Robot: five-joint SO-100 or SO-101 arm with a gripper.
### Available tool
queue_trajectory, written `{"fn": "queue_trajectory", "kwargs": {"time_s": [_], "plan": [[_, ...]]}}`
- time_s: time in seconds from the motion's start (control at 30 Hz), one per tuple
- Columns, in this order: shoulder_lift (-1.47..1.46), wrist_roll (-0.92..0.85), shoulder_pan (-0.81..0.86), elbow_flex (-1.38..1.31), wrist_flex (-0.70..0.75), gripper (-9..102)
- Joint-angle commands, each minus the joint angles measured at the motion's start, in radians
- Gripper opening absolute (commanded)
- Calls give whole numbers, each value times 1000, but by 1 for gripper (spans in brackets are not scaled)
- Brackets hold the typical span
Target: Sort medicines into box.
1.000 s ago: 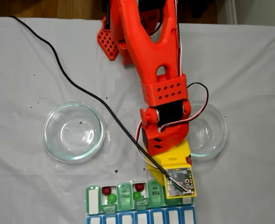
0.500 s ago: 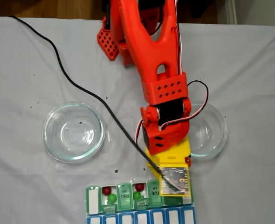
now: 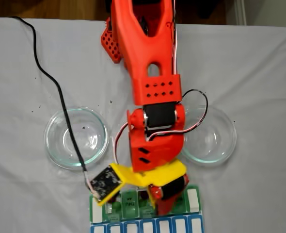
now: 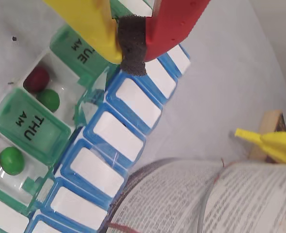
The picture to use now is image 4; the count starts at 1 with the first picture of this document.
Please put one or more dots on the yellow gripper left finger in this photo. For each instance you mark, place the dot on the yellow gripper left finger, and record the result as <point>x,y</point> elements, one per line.
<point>89,24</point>

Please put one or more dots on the red round candy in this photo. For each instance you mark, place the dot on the red round candy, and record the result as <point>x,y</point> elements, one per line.
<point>37,78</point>

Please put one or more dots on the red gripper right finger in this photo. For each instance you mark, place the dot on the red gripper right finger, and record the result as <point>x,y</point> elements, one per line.
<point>177,24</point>

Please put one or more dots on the yellow pointed plastic part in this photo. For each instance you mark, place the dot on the yellow pointed plastic part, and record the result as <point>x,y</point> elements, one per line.
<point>278,143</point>

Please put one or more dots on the green round candy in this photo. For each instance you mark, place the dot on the green round candy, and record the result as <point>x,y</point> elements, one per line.
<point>12,160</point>
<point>48,100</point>

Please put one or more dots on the small wooden block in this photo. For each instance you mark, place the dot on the small wooden block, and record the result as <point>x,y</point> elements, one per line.
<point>269,121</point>

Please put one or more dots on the paper wrapped ridged container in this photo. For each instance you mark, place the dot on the paper wrapped ridged container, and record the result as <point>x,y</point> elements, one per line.
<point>181,199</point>

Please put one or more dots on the white weekly pill organizer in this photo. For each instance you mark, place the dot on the white weekly pill organizer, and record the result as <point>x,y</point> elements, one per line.
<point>123,136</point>

